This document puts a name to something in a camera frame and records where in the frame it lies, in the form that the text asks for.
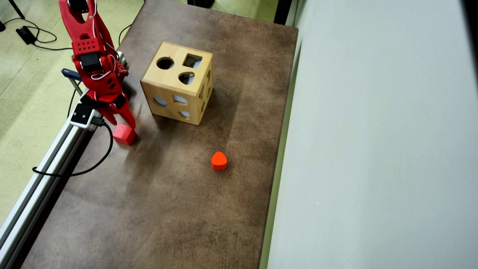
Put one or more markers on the black tripod leg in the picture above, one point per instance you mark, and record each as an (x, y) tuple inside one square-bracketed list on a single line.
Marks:
[(16, 9)]

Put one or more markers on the orange rounded triangle block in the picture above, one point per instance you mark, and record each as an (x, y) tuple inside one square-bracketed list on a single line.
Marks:
[(219, 161)]

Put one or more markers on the aluminium profile rail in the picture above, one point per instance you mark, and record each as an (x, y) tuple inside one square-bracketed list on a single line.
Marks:
[(48, 164)]

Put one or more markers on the wooden shape sorter box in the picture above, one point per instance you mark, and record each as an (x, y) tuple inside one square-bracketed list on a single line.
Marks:
[(171, 74)]

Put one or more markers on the black vertical post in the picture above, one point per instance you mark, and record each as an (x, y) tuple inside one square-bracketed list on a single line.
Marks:
[(282, 11)]

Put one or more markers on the blue table clamp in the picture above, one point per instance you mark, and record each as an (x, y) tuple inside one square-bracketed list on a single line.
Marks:
[(71, 73)]

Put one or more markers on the black stand base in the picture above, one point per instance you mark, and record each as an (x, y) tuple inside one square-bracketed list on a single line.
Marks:
[(201, 3)]

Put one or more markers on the black power adapter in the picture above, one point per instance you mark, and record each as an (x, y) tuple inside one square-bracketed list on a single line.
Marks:
[(26, 34)]

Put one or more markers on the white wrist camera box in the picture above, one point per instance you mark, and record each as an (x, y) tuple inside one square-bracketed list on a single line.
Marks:
[(83, 114)]

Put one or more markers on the red wooden cube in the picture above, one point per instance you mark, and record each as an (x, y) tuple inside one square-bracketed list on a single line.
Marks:
[(123, 136)]

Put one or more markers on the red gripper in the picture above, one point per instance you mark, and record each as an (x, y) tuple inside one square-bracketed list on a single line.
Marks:
[(113, 107)]

